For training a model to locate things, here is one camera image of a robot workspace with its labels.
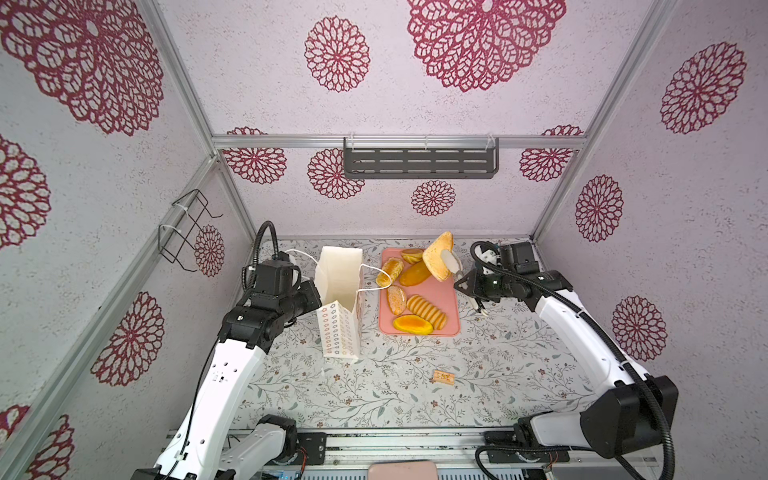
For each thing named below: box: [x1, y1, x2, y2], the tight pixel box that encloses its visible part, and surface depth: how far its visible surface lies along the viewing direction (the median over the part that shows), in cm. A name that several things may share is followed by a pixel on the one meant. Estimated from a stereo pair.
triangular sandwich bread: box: [422, 231, 454, 282], surface depth 87 cm
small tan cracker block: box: [433, 370, 456, 385], surface depth 86 cm
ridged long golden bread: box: [406, 294, 448, 331], surface depth 97 cm
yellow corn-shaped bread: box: [376, 257, 404, 288], surface depth 108 cm
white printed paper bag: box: [314, 246, 364, 360], surface depth 80 cm
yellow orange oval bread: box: [394, 315, 433, 335], surface depth 94 cm
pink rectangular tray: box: [379, 248, 460, 337], surface depth 99 cm
